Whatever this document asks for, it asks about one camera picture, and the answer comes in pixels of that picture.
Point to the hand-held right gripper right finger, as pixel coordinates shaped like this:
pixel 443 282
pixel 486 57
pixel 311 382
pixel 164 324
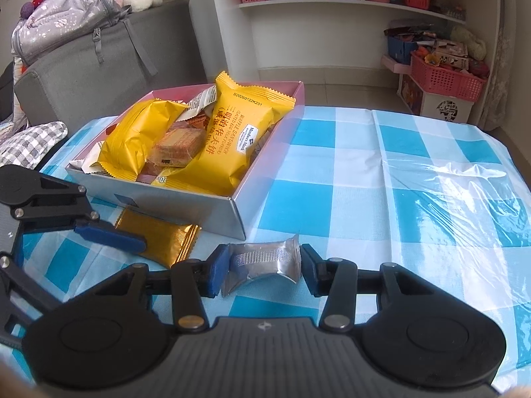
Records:
pixel 310 269

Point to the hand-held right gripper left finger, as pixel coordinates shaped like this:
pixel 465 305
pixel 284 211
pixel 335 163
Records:
pixel 218 269

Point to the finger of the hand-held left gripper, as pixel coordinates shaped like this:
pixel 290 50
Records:
pixel 108 236
pixel 25 288

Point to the small silver packet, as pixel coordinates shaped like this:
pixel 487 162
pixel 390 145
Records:
pixel 261 261

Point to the gold foil snack packet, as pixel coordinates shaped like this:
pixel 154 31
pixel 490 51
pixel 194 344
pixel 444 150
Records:
pixel 161 236

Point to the pink cardboard box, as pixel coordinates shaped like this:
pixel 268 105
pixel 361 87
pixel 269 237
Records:
pixel 186 211

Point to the yellow waffle snack packet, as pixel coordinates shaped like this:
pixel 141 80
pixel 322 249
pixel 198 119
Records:
pixel 232 141
pixel 128 141

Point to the biscuit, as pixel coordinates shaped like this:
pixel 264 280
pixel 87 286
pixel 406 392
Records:
pixel 178 147

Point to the white triangular snack packet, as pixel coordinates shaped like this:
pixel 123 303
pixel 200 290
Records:
pixel 199 101

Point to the grey checked cushion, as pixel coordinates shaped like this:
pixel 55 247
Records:
pixel 29 145

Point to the blue checked tablecloth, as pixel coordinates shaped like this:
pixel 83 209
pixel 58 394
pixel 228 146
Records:
pixel 373 199

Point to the grey sofa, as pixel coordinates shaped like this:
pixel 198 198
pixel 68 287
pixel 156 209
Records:
pixel 103 70

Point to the purple pompom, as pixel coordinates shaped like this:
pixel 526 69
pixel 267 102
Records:
pixel 27 9

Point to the silver backpack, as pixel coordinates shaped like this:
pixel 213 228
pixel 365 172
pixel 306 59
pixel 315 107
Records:
pixel 62 12

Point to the white printed storage box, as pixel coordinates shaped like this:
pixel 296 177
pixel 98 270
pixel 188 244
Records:
pixel 435 110

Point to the white bookshelf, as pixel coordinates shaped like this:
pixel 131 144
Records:
pixel 290 41

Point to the large pink basket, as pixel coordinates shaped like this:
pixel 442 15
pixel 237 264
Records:
pixel 446 81

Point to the blue storage box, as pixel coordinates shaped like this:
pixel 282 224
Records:
pixel 400 49

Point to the printed carton box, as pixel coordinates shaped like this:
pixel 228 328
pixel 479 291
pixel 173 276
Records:
pixel 450 54

